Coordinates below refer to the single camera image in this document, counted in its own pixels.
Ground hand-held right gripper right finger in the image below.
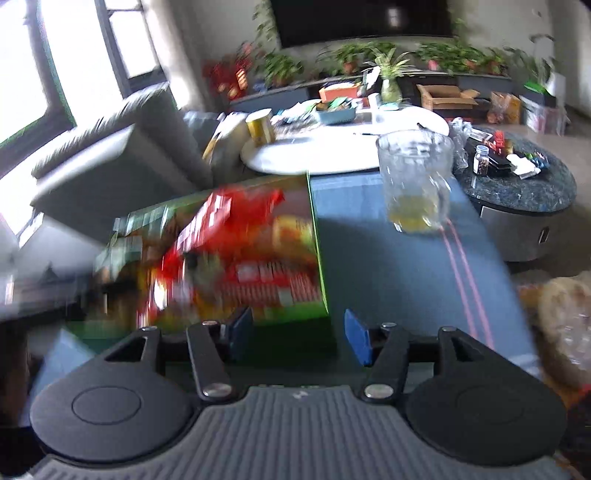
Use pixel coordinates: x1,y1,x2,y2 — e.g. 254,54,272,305
344,308,496,401

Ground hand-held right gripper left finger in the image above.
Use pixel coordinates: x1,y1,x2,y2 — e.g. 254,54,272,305
100,307,254,401

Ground green cardboard box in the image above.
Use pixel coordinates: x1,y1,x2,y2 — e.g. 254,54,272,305
65,172,340,363

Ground pile of mixed snack packets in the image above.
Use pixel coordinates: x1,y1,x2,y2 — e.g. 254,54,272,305
95,187,324,331

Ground blue striped tablecloth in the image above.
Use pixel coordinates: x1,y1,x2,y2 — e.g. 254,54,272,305
28,173,542,385

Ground clear glass mug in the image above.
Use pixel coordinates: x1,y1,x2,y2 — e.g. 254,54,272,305
376,129,456,234

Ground white round coffee table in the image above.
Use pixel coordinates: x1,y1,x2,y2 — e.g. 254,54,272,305
240,106,451,177

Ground white yellow bag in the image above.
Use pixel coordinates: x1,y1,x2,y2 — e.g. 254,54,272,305
202,113,253,181

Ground yellow tin can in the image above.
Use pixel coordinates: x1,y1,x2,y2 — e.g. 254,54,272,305
246,108,277,147

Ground crinkled clear plastic bag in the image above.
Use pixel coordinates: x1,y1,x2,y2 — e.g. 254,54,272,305
517,274,591,403

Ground grey armchair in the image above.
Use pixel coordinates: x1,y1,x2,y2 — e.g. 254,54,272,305
30,82,219,241

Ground light blue basket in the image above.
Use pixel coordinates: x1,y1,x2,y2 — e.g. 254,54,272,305
314,104,359,126

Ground white plastic bag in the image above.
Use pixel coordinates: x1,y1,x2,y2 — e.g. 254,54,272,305
448,117,472,172

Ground dark marble round table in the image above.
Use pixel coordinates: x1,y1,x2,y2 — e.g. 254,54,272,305
455,127,578,264

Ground orange box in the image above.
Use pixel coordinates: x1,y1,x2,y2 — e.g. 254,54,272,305
318,84,361,103

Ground spider plant in glass vase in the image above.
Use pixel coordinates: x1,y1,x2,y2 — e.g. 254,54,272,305
362,48,416,105

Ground open cardboard box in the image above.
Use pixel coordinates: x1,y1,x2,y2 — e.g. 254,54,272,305
416,83,481,112

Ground red flowering plant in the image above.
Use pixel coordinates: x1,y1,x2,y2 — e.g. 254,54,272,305
203,44,254,100

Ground green potted plant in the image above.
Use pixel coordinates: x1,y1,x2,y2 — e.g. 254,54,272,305
416,41,462,73
462,46,509,77
318,44,370,75
261,51,305,88

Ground orange bag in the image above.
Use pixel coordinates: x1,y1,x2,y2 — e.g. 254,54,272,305
489,91,523,125

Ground clear storage boxes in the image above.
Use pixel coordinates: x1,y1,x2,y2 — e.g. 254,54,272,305
522,95,567,135

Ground black framed window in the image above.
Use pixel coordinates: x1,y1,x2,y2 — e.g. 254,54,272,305
0,0,77,149
95,0,168,100

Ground tall plant in white pot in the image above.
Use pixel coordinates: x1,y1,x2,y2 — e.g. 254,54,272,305
512,34,570,99

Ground black wall television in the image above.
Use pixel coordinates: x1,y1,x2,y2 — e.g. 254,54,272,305
269,0,456,49

